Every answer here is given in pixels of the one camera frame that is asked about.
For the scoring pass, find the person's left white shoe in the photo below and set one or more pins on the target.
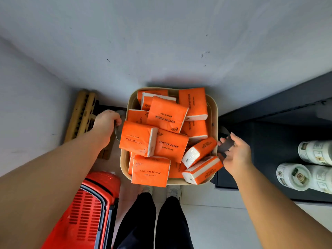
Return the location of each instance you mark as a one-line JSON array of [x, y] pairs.
[[147, 190]]

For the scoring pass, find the pile of orange tissue packets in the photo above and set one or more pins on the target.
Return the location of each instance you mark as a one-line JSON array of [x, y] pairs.
[[166, 132]]

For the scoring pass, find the person's left hand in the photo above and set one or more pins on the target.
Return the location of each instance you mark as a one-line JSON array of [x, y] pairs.
[[105, 127]]

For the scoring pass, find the person's right white shoe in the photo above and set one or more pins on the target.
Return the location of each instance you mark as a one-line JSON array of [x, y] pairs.
[[173, 192]]

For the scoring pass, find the person's white shoe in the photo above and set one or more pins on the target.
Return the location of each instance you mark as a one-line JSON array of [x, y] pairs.
[[173, 192], [147, 190]]

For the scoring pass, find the person's black trousers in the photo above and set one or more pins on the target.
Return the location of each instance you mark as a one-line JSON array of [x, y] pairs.
[[155, 225]]

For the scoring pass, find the yellow wooden slatted board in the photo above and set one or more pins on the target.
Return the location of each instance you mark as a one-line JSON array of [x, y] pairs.
[[79, 114]]

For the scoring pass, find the person's right forearm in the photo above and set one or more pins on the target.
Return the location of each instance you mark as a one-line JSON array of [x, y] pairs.
[[275, 212]]

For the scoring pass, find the person's right hand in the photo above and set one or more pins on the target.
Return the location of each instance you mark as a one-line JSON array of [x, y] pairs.
[[238, 159]]

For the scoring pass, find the person's left forearm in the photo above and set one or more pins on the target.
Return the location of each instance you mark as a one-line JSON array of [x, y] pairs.
[[49, 184]]

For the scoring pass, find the person's left fingers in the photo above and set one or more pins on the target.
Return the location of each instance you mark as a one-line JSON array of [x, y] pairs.
[[118, 119]]

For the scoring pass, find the black shelf unit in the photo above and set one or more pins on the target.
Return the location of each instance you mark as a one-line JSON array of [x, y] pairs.
[[275, 137]]

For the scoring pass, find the person's right thumb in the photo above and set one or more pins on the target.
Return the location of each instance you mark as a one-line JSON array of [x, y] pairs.
[[225, 159]]

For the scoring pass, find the dark brown board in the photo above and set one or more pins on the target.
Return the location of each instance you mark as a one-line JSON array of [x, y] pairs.
[[106, 152]]

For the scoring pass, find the red plastic shopping basket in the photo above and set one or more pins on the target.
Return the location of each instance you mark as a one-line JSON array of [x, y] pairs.
[[83, 215]]

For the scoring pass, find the white labelled roll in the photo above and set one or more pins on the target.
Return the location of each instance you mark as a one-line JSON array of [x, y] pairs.
[[321, 178], [291, 176], [315, 152]]

